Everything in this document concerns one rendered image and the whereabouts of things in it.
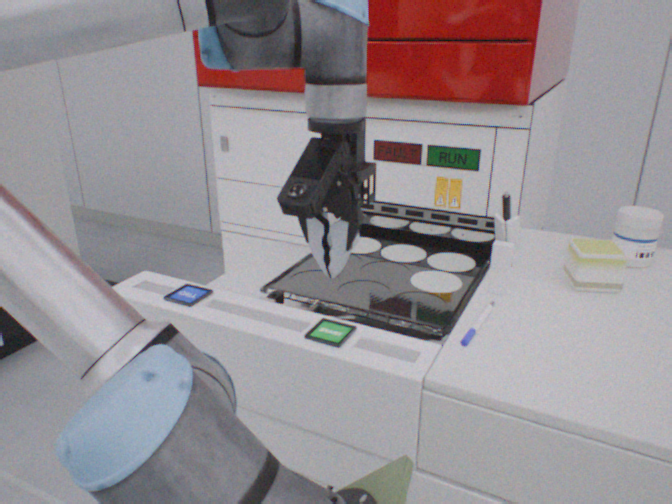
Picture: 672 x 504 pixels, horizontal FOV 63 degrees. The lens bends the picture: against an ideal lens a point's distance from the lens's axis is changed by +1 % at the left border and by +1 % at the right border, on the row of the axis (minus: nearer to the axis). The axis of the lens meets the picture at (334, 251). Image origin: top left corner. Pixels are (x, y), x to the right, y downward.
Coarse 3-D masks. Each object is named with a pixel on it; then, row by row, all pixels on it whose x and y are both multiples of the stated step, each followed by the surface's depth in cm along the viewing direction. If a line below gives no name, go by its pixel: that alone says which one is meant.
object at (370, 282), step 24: (384, 240) 128; (312, 264) 115; (360, 264) 115; (384, 264) 115; (408, 264) 115; (480, 264) 115; (288, 288) 104; (312, 288) 105; (336, 288) 104; (360, 288) 105; (384, 288) 105; (408, 288) 105; (384, 312) 96; (408, 312) 96; (432, 312) 96
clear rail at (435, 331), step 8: (264, 288) 104; (272, 288) 104; (288, 296) 102; (296, 296) 101; (304, 296) 101; (312, 304) 100; (320, 304) 99; (328, 304) 98; (336, 304) 98; (344, 312) 97; (352, 312) 96; (360, 312) 96; (368, 312) 95; (376, 320) 94; (384, 320) 94; (392, 320) 93; (400, 320) 93; (408, 328) 92; (416, 328) 91; (424, 328) 91; (432, 328) 90; (440, 328) 90; (440, 336) 90
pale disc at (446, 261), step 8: (432, 256) 119; (440, 256) 119; (448, 256) 119; (456, 256) 119; (464, 256) 119; (432, 264) 115; (440, 264) 115; (448, 264) 115; (456, 264) 115; (464, 264) 115; (472, 264) 115
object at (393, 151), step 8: (376, 144) 126; (384, 144) 125; (392, 144) 125; (400, 144) 124; (376, 152) 127; (384, 152) 126; (392, 152) 125; (400, 152) 124; (408, 152) 123; (416, 152) 123; (392, 160) 126; (400, 160) 125; (408, 160) 124; (416, 160) 123
